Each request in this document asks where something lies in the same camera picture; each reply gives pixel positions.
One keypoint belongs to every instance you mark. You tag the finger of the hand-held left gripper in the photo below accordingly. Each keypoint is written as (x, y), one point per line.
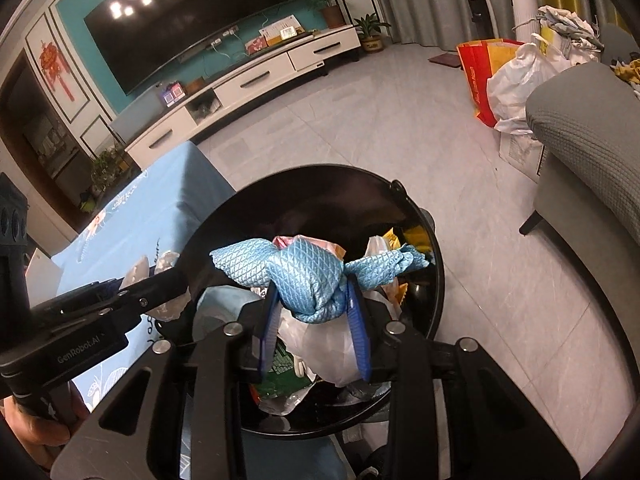
(135, 296)

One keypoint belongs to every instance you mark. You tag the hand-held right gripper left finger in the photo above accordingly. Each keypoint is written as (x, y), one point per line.
(267, 330)

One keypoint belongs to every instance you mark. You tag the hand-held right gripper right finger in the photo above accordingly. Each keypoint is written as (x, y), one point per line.
(360, 330)

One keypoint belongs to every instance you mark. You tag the clear plastic bag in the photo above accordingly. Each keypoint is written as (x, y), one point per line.
(167, 306)

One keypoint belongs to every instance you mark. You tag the white plastic bag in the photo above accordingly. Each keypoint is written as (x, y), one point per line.
(325, 350)

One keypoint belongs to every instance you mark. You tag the knotted blue textured cloth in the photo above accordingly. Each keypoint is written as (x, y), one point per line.
(300, 270)

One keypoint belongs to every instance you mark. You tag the pink wrapper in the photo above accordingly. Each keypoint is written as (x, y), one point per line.
(285, 241)

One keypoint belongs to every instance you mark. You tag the yellow snack packet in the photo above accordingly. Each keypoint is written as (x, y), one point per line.
(415, 237)

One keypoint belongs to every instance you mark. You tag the black bucket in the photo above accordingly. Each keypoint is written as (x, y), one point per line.
(310, 195)

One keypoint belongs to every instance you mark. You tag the person's left hand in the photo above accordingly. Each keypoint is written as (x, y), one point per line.
(35, 430)

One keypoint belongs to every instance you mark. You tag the white box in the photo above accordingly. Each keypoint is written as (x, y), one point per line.
(42, 275)

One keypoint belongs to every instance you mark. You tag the bushy plant on black stand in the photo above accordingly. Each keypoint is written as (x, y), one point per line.
(110, 170)

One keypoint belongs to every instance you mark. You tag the translucent storage box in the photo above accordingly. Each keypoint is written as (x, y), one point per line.
(140, 120)

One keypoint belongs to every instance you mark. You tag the small purple boxes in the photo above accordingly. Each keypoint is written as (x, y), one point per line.
(172, 96)

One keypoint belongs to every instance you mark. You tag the red knot ornament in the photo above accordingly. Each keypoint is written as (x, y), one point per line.
(55, 65)

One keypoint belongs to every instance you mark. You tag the white television cabinet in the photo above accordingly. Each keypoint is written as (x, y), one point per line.
(260, 80)

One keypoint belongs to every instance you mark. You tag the red yellow bag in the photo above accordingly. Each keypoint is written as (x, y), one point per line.
(475, 85)

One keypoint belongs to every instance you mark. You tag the pink box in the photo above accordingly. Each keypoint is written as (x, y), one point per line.
(256, 45)

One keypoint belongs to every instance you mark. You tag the dark doormat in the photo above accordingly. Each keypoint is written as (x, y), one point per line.
(444, 60)

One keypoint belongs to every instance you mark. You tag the large television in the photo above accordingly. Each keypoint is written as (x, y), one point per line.
(200, 20)

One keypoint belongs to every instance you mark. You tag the large white sack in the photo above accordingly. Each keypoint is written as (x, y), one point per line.
(520, 90)

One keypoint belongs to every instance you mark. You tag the small potted plant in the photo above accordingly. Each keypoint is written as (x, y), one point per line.
(371, 35)

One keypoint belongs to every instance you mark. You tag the grey sofa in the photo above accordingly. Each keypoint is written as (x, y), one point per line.
(590, 125)

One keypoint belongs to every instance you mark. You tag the tall potted plant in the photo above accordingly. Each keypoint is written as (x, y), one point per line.
(330, 7)

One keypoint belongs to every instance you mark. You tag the grey curtains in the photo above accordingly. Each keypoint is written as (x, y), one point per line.
(430, 0)

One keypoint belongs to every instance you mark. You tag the white paper roll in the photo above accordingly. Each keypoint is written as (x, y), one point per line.
(524, 5)

